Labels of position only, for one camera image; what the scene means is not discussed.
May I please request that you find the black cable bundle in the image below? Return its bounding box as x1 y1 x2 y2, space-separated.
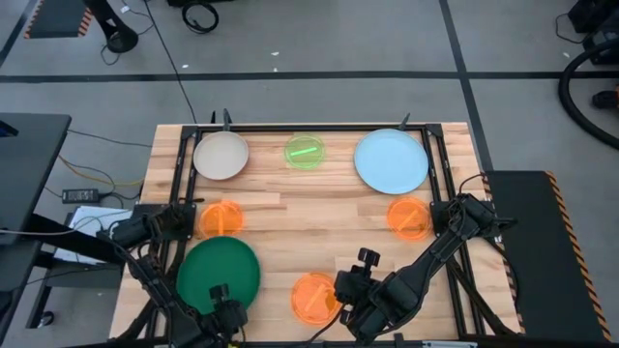
442 241 515 335
118 239 188 342

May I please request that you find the orange translucent small plate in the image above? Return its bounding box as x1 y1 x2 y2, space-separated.
386 196 434 242
198 200 246 241
290 272 343 327

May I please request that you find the black desk leg frame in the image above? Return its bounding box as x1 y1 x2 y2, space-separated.
23 212 128 331

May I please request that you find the dark green large plate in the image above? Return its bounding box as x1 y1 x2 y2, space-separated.
175 235 263 316

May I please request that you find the white paper sheet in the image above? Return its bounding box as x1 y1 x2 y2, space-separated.
52 205 134 266

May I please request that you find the coiled black cable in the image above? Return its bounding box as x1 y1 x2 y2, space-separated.
181 2 220 35

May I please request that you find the black stand base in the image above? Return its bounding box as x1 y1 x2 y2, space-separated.
84 0 140 54

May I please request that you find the black aluminium table frame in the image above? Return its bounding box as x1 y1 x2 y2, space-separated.
115 123 521 348

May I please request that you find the black desk top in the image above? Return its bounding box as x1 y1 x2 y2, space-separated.
0 113 73 334

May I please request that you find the black power adapter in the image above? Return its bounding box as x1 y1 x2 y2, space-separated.
61 188 101 204

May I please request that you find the small black hazard-striped mat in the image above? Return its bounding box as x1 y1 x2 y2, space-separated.
23 0 93 39

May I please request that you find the thick black hose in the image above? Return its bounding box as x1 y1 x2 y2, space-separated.
558 38 619 151

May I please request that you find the beige plastic plate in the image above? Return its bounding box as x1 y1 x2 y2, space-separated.
192 130 251 182

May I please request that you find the green translucent small plate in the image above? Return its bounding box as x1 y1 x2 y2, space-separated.
283 134 327 170

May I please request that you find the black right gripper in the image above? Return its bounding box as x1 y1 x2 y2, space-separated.
333 246 382 325

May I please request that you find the long black floor cable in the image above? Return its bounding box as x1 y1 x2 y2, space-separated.
143 0 198 125

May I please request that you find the black shoe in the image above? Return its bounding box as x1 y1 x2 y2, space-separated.
592 89 619 110

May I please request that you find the yellow cable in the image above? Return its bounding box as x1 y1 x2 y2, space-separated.
57 154 146 189

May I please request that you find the light blue large plate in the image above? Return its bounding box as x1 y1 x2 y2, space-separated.
353 128 430 195

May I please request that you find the black mat with hazard stripes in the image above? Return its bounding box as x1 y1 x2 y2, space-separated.
483 169 613 344

